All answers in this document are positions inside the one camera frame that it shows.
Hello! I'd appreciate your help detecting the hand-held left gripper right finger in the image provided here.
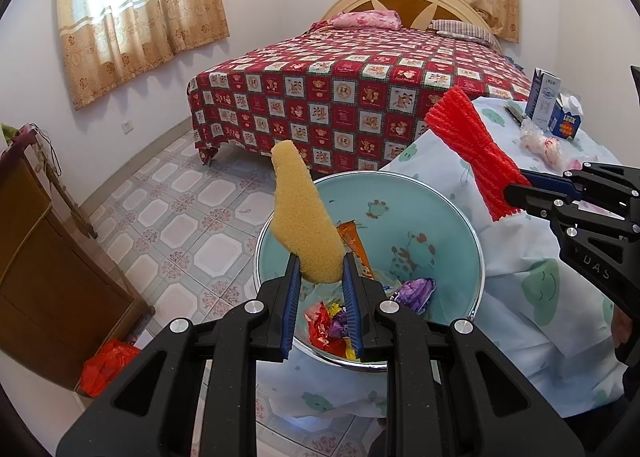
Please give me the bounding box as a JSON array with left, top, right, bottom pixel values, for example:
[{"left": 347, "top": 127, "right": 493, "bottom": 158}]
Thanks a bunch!
[{"left": 344, "top": 254, "right": 585, "bottom": 457}]

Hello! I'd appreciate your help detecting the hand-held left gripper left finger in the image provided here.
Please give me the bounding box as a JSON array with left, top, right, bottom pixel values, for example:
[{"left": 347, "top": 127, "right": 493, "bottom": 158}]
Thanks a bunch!
[{"left": 56, "top": 254, "right": 301, "bottom": 457}]

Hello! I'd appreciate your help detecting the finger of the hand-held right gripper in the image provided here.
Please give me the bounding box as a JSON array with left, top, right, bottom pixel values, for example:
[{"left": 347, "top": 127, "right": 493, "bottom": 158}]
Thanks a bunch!
[
  {"left": 503, "top": 183, "right": 640, "bottom": 238},
  {"left": 520, "top": 163, "right": 640, "bottom": 202}
]

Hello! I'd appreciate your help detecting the red candy wrapper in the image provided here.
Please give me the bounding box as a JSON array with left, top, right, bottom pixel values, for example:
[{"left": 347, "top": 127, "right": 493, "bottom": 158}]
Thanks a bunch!
[{"left": 306, "top": 301, "right": 351, "bottom": 360}]

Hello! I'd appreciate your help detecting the purple candy wrapper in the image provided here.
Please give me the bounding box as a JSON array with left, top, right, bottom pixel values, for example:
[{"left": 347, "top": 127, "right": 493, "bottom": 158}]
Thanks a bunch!
[{"left": 397, "top": 277, "right": 437, "bottom": 314}]

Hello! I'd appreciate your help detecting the orange snack wrapper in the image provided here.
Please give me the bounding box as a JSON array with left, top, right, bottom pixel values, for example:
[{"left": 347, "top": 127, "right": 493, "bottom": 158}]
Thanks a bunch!
[{"left": 336, "top": 219, "right": 377, "bottom": 283}]

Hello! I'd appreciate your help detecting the red scrubbing cloth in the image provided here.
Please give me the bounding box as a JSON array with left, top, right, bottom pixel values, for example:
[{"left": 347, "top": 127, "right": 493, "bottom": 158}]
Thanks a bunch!
[{"left": 424, "top": 87, "right": 534, "bottom": 222}]

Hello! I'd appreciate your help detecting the yellow sponge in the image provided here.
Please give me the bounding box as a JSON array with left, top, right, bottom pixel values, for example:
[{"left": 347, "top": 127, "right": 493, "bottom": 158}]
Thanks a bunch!
[{"left": 270, "top": 139, "right": 347, "bottom": 285}]

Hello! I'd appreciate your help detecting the light blue enamel basin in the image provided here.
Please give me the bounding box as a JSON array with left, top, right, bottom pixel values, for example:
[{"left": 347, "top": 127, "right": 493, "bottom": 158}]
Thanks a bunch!
[{"left": 254, "top": 171, "right": 487, "bottom": 372}]

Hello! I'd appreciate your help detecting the person's right hand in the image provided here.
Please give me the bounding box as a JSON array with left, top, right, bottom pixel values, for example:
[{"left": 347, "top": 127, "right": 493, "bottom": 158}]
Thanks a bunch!
[{"left": 611, "top": 307, "right": 633, "bottom": 363}]

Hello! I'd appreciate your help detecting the clear plastic bag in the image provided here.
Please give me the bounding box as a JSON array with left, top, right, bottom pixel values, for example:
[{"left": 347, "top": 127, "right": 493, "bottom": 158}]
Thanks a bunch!
[{"left": 520, "top": 119, "right": 564, "bottom": 168}]

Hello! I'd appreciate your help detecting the white blue capped carton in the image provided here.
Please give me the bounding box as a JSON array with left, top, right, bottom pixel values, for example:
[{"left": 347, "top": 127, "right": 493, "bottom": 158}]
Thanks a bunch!
[{"left": 547, "top": 93, "right": 584, "bottom": 140}]

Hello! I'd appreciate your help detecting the light blue printed tablecloth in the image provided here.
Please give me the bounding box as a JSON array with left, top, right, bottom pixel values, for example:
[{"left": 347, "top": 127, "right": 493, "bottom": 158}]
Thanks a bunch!
[{"left": 255, "top": 96, "right": 640, "bottom": 425}]

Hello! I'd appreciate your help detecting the tall grey milk carton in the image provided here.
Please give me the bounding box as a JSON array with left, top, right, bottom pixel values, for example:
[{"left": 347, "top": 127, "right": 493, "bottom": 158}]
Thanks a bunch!
[{"left": 530, "top": 68, "right": 562, "bottom": 130}]

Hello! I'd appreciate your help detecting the person's dark clothing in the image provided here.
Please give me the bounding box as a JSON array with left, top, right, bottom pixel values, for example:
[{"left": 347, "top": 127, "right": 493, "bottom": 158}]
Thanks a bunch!
[{"left": 562, "top": 367, "right": 640, "bottom": 457}]

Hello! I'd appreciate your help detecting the striped pillow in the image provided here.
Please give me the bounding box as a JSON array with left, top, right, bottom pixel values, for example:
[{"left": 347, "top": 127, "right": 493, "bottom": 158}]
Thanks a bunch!
[{"left": 429, "top": 19, "right": 501, "bottom": 46}]

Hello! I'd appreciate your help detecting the red plastic bag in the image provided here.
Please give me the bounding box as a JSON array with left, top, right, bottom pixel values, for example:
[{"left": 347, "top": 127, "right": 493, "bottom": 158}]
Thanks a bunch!
[{"left": 80, "top": 339, "right": 143, "bottom": 399}]

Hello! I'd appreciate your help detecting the red checked bedspread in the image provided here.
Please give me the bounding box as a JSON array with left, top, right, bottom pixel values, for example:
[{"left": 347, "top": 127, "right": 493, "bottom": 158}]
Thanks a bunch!
[{"left": 186, "top": 26, "right": 534, "bottom": 174}]

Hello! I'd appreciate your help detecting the wooden cabinet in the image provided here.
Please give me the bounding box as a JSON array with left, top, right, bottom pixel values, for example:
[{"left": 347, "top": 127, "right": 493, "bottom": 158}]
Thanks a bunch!
[{"left": 0, "top": 137, "right": 157, "bottom": 379}]

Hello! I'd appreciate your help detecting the pink pillow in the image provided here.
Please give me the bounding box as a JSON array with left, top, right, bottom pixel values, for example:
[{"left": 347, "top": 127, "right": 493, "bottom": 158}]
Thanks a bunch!
[{"left": 332, "top": 9, "right": 402, "bottom": 32}]

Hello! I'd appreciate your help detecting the thin dark cable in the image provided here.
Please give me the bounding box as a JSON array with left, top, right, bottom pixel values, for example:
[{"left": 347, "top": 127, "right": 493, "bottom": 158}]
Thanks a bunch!
[{"left": 29, "top": 123, "right": 62, "bottom": 178}]

